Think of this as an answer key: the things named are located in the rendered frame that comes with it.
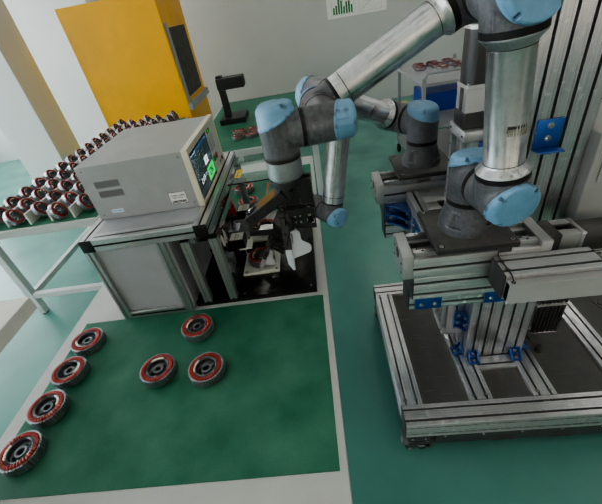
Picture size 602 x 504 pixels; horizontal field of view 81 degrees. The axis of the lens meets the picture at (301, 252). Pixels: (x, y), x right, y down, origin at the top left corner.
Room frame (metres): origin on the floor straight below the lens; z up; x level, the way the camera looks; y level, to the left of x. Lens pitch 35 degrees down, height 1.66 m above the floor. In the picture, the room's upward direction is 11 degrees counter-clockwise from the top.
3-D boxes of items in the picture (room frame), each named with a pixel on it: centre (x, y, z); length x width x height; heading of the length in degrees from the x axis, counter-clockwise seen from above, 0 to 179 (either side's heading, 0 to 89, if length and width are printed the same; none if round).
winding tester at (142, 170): (1.39, 0.48, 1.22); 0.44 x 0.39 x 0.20; 175
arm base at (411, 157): (1.35, -0.56, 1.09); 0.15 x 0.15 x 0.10
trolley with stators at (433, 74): (3.52, -1.60, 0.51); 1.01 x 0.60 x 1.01; 175
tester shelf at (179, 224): (1.38, 0.47, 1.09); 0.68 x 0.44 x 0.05; 175
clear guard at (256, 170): (1.53, 0.15, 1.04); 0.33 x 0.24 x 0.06; 85
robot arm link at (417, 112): (1.36, -0.55, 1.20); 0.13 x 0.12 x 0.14; 29
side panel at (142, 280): (1.06, 0.59, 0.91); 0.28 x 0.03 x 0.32; 85
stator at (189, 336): (0.92, 0.41, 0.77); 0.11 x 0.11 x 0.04
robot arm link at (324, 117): (0.74, -0.10, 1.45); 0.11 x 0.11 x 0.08; 1
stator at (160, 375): (0.76, 0.52, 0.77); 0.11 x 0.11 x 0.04
